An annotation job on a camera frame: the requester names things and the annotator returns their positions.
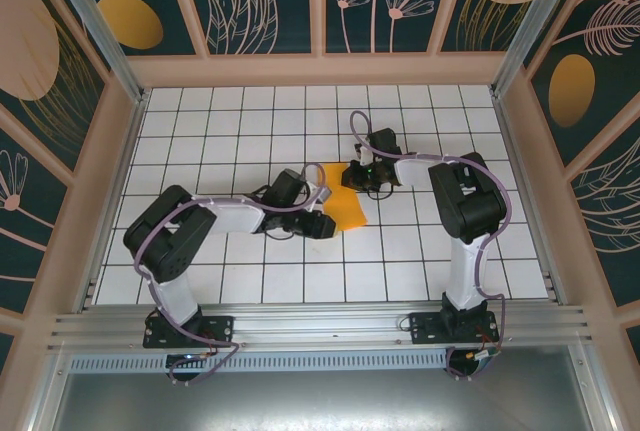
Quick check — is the orange paper sheet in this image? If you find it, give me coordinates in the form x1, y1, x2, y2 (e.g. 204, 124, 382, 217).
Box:
319, 161, 369, 233

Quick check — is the grey metal sheet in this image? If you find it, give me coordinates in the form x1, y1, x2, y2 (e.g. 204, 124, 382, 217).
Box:
27, 370, 616, 431

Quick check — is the small green circuit board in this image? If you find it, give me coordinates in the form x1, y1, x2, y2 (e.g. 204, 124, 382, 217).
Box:
467, 349, 500, 368

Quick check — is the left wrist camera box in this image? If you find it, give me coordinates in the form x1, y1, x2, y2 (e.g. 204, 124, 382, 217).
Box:
306, 182, 334, 213

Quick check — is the aluminium mounting rail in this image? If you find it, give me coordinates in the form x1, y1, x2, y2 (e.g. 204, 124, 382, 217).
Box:
47, 302, 596, 352

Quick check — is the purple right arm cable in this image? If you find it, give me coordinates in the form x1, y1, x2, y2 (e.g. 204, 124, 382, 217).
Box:
349, 110, 512, 382

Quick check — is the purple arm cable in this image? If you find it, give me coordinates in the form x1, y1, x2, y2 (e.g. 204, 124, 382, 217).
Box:
132, 162, 331, 387
349, 110, 512, 382

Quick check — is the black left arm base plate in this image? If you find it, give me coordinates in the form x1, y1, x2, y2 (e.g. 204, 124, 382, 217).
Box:
143, 314, 236, 350

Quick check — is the slotted grey cable duct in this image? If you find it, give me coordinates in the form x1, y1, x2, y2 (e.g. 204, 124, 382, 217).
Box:
67, 348, 451, 373

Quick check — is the aluminium side rail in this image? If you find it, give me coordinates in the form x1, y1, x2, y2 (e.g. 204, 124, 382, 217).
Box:
492, 93, 567, 305
77, 90, 151, 315

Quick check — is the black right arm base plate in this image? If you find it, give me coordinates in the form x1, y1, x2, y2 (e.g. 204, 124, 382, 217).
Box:
408, 310, 500, 347

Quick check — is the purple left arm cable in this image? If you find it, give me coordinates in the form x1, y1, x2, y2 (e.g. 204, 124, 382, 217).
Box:
132, 162, 331, 387

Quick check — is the aluminium frame post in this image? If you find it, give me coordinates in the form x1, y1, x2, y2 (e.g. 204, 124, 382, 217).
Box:
489, 0, 601, 100
39, 0, 151, 105

